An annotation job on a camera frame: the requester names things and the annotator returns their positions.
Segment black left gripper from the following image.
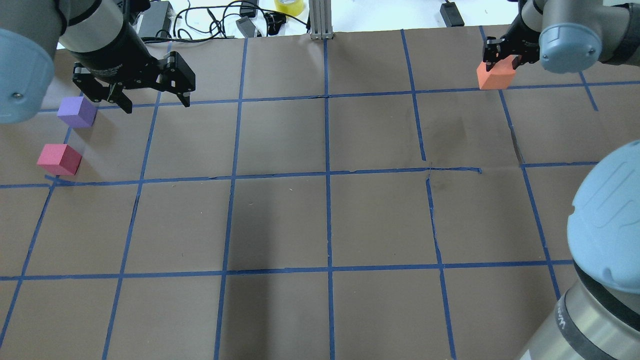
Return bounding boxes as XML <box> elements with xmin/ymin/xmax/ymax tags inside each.
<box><xmin>66</xmin><ymin>22</ymin><xmax>196</xmax><ymax>114</ymax></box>

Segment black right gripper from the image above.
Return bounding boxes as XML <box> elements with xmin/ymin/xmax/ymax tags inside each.
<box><xmin>482</xmin><ymin>14</ymin><xmax>540</xmax><ymax>72</ymax></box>

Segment orange foam block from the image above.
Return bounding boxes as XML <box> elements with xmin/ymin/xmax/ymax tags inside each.
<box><xmin>476</xmin><ymin>55</ymin><xmax>517</xmax><ymax>91</ymax></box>

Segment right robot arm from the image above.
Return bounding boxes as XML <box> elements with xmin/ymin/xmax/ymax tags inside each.
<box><xmin>477</xmin><ymin>0</ymin><xmax>640</xmax><ymax>360</ymax></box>

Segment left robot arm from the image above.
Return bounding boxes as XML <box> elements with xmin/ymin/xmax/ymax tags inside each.
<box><xmin>0</xmin><ymin>0</ymin><xmax>196</xmax><ymax>124</ymax></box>

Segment black power adapter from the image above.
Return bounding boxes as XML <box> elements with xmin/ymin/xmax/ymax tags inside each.
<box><xmin>137</xmin><ymin>0</ymin><xmax>174</xmax><ymax>38</ymax></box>

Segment purple foam block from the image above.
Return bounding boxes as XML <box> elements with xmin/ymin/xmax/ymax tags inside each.
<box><xmin>56</xmin><ymin>96</ymin><xmax>98</xmax><ymax>129</ymax></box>

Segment small black adapter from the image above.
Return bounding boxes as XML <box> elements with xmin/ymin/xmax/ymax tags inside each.
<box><xmin>439</xmin><ymin>0</ymin><xmax>466</xmax><ymax>28</ymax></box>

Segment pink foam block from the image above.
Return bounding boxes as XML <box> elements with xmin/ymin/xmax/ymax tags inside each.
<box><xmin>36</xmin><ymin>143</ymin><xmax>83</xmax><ymax>176</ymax></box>

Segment yellow tape roll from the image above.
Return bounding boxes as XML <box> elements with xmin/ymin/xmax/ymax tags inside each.
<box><xmin>274</xmin><ymin>0</ymin><xmax>305</xmax><ymax>17</ymax></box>

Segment black cable bundle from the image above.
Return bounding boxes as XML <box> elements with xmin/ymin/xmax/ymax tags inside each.
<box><xmin>150</xmin><ymin>0</ymin><xmax>310</xmax><ymax>43</ymax></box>

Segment aluminium frame post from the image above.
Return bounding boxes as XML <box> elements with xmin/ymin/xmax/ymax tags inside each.
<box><xmin>308</xmin><ymin>0</ymin><xmax>334</xmax><ymax>40</ymax></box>

